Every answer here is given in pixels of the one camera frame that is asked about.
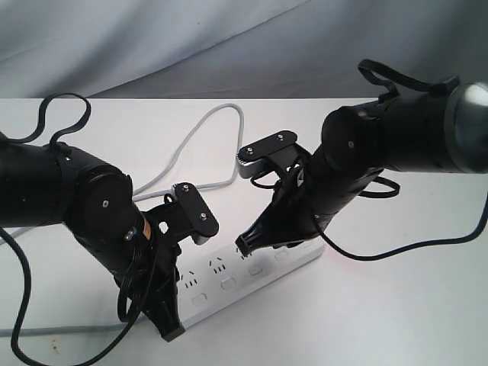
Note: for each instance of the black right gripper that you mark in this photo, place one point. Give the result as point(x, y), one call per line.
point(296, 214)

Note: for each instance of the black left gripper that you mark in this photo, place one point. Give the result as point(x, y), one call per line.
point(151, 277)

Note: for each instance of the white power strip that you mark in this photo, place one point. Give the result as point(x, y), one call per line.
point(212, 282)

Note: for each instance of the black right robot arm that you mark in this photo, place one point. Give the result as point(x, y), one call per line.
point(417, 133)

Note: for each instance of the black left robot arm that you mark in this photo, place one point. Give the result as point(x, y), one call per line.
point(42, 186)

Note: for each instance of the white backdrop cloth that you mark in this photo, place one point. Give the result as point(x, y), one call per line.
point(233, 49)

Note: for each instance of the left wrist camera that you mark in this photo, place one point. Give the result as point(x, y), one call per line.
point(189, 215)

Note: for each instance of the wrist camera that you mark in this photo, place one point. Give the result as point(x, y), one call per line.
point(274, 153)
point(189, 215)

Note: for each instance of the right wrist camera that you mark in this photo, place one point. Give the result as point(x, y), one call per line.
point(274, 153)

